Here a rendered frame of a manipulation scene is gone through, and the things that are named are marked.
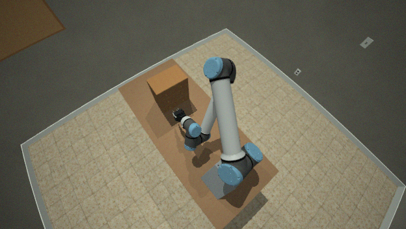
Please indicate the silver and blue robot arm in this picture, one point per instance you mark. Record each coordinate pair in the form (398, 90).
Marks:
(234, 167)

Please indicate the brown chest of drawers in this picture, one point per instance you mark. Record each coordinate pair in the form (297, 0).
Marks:
(165, 80)

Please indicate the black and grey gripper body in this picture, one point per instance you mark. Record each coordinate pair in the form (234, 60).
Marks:
(179, 114)

